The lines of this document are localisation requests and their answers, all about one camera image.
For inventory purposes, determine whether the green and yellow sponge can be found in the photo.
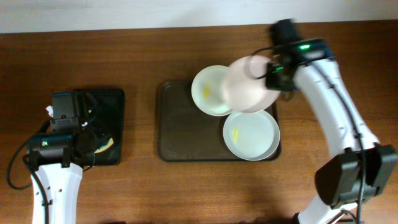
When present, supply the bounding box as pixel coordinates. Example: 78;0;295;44
95;138;114;154

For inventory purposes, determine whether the white plate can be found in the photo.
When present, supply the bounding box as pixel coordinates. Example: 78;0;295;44
221;55;280;113
191;65;233;116

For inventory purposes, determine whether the pale blue plate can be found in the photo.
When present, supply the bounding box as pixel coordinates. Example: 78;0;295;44
223;111;280;161

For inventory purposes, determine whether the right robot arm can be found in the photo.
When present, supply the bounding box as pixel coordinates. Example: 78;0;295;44
266;19;397;223

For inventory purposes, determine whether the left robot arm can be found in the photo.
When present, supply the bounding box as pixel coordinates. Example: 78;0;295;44
23;91;114;223

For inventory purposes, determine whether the black plastic tray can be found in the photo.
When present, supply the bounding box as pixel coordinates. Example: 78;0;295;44
77;88;125;166

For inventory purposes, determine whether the brown serving tray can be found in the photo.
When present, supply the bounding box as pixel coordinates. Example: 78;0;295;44
156;80;282;162

